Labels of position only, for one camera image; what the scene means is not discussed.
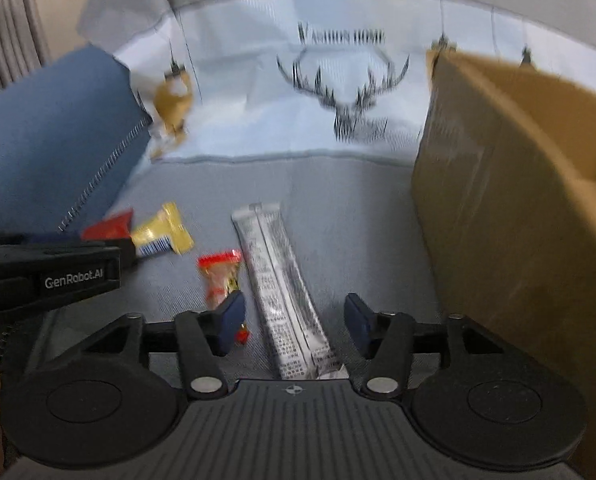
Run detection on small red candy packet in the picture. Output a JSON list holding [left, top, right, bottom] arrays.
[[198, 249, 249, 356]]

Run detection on grey deer print sofa cover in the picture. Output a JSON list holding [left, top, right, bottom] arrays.
[[46, 0, 596, 376]]

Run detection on yellow snack packet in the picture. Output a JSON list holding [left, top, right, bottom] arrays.
[[130, 202, 195, 258]]

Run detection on red flat snack packet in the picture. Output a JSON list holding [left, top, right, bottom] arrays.
[[80, 209, 133, 240]]

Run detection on silver white long snack packet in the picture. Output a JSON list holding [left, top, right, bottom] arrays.
[[232, 204, 349, 380]]

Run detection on brown cardboard box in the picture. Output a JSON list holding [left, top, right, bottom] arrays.
[[412, 50, 596, 479]]

